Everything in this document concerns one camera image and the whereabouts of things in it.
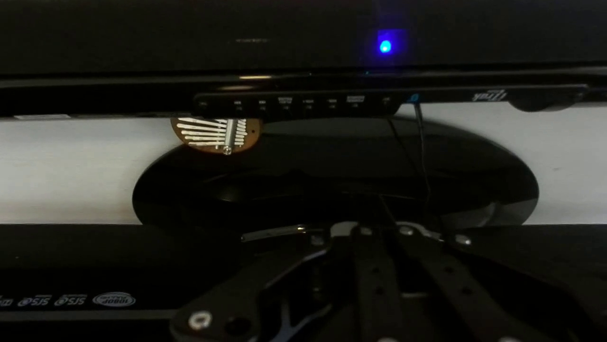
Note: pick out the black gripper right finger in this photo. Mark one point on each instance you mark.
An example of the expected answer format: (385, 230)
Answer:
(455, 291)

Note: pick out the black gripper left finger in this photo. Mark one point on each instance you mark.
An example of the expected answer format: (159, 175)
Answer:
(328, 291)

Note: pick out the long black soundbar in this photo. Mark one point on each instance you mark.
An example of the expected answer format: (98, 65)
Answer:
(94, 266)

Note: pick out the glossy black oval television base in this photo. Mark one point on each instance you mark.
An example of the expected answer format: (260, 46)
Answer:
(328, 171)

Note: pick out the orange oval label with lines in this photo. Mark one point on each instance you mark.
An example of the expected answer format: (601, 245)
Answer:
(214, 133)

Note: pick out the black flat screen television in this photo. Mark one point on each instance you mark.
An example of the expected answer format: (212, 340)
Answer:
(189, 38)

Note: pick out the white television cabinet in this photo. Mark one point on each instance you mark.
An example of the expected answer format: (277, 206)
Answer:
(62, 171)

